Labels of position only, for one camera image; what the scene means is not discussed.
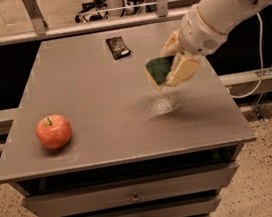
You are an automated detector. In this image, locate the black office chair base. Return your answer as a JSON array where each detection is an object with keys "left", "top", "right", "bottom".
[{"left": 75, "top": 0, "right": 108, "bottom": 24}]

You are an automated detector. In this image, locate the green and yellow sponge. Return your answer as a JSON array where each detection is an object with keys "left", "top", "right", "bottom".
[{"left": 145, "top": 56, "right": 174, "bottom": 91}]

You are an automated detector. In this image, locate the black snack packet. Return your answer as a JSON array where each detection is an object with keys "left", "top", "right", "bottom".
[{"left": 105, "top": 36, "right": 131, "bottom": 60}]

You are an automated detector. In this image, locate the grey drawer cabinet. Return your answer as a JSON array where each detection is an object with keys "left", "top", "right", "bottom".
[{"left": 0, "top": 22, "right": 255, "bottom": 217}]

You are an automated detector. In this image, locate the red apple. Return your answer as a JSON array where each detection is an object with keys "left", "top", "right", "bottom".
[{"left": 36, "top": 114, "right": 72, "bottom": 150}]

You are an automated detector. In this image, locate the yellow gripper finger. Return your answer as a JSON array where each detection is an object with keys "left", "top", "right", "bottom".
[
  {"left": 165, "top": 52, "right": 200, "bottom": 87},
  {"left": 160, "top": 30, "right": 182, "bottom": 57}
]

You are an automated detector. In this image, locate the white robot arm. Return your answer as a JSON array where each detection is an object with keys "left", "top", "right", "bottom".
[{"left": 160, "top": 0, "right": 272, "bottom": 87}]

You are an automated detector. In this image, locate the top grey drawer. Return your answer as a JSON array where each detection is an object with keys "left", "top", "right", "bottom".
[{"left": 22, "top": 161, "right": 238, "bottom": 217}]

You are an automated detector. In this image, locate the middle grey drawer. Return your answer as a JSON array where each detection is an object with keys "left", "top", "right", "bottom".
[{"left": 57, "top": 194, "right": 225, "bottom": 217}]

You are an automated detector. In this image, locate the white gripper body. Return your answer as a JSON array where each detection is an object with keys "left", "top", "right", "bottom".
[{"left": 178, "top": 4, "right": 228, "bottom": 55}]

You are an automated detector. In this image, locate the grey metal railing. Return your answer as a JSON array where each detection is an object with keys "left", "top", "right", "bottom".
[{"left": 0, "top": 0, "right": 189, "bottom": 46}]

